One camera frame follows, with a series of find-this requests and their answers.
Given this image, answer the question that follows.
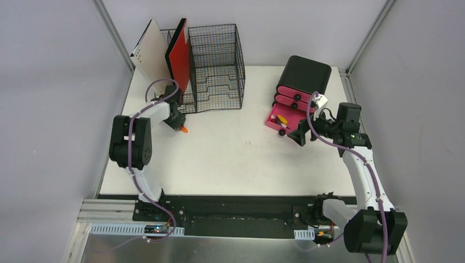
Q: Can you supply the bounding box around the white A4 folder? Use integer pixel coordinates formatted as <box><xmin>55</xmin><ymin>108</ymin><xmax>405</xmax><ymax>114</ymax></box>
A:
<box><xmin>129</xmin><ymin>19</ymin><xmax>174</xmax><ymax>96</ymax></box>

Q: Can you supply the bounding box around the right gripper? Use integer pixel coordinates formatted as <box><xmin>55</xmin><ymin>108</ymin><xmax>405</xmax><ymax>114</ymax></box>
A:
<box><xmin>287</xmin><ymin>105</ymin><xmax>342</xmax><ymax>146</ymax></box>

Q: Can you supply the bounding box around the yellow highlighter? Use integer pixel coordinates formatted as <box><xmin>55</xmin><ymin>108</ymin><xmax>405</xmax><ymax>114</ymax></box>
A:
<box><xmin>277</xmin><ymin>115</ymin><xmax>288</xmax><ymax>125</ymax></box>

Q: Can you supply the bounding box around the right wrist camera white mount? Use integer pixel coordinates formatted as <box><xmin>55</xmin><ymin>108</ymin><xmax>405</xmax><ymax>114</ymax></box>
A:
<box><xmin>310</xmin><ymin>94</ymin><xmax>328</xmax><ymax>116</ymax></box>

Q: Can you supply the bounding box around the black wire mesh desk organizer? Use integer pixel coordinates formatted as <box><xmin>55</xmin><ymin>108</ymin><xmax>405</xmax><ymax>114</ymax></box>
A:
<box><xmin>178</xmin><ymin>24</ymin><xmax>246</xmax><ymax>114</ymax></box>

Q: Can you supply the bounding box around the black mounting base plate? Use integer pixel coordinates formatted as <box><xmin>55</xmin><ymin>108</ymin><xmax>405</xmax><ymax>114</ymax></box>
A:
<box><xmin>132</xmin><ymin>195</ymin><xmax>355</xmax><ymax>241</ymax></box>

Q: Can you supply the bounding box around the red A4 folder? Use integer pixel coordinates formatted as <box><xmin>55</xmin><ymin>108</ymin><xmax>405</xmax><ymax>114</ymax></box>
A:
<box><xmin>165</xmin><ymin>18</ymin><xmax>190</xmax><ymax>94</ymax></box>

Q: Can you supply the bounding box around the black pink drawer unit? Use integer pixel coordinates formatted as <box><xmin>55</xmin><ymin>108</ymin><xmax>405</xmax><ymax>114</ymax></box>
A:
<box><xmin>265</xmin><ymin>55</ymin><xmax>332</xmax><ymax>136</ymax></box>

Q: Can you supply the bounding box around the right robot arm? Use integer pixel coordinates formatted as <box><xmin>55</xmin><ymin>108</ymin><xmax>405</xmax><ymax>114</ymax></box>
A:
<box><xmin>288</xmin><ymin>102</ymin><xmax>408</xmax><ymax>258</ymax></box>

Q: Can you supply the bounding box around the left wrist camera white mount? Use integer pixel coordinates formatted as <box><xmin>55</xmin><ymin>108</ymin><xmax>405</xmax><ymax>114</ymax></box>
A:
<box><xmin>150</xmin><ymin>95</ymin><xmax>164</xmax><ymax>102</ymax></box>

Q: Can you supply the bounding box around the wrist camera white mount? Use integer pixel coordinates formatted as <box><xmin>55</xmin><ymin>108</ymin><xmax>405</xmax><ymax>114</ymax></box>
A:
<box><xmin>150</xmin><ymin>95</ymin><xmax>164</xmax><ymax>102</ymax></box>
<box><xmin>310</xmin><ymin>94</ymin><xmax>328</xmax><ymax>116</ymax></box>

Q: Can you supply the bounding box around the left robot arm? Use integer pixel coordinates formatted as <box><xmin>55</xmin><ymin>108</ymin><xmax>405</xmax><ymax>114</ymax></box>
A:
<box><xmin>109</xmin><ymin>84</ymin><xmax>187</xmax><ymax>222</ymax></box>

